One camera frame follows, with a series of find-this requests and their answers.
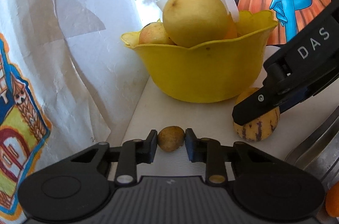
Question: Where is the small orange in tray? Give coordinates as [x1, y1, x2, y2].
[325, 186, 339, 218]

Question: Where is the striped pepino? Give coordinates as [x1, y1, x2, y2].
[233, 87, 280, 142]

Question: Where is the reddish yellow apple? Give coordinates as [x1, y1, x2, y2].
[139, 22, 175, 45]

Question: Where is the houses drawing paper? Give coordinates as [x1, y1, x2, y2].
[1, 0, 149, 223]

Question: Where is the metal tray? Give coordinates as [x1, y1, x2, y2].
[285, 109, 338, 190]

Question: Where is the large yellow pear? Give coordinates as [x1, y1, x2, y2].
[163, 0, 231, 48]

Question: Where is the yellow plastic bowl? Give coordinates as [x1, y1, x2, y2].
[121, 10, 278, 103]

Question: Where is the small brown longan fruit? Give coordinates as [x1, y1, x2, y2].
[157, 126, 185, 152]

